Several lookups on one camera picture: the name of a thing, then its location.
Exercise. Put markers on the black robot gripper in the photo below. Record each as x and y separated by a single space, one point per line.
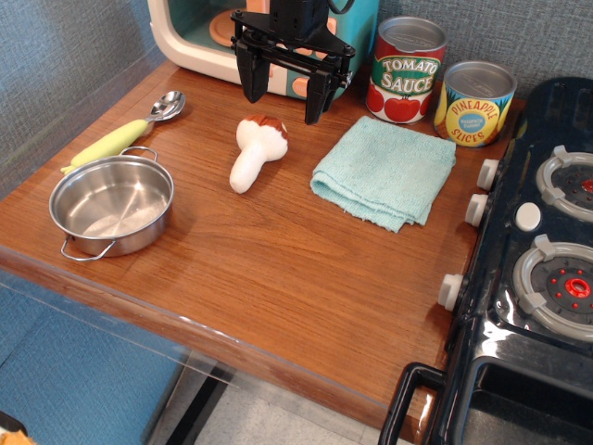
293 35

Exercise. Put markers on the small metal pot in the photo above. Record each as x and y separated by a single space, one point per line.
113 206

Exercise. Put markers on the light blue folded cloth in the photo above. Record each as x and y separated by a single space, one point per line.
384 174

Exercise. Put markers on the plush mushroom toy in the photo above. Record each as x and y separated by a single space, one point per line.
261 139

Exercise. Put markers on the teal toy microwave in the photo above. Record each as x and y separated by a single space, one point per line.
196 35

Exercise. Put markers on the tomato sauce can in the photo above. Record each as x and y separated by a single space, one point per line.
408 56

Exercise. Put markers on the pineapple slices can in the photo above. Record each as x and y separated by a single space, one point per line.
474 102

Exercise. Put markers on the white stove knob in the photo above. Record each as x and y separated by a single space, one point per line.
476 209
487 174
528 217
449 291

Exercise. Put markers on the black toy stove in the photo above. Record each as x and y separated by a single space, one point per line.
519 368

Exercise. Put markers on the spoon with yellow handle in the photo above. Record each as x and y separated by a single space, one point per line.
166 108

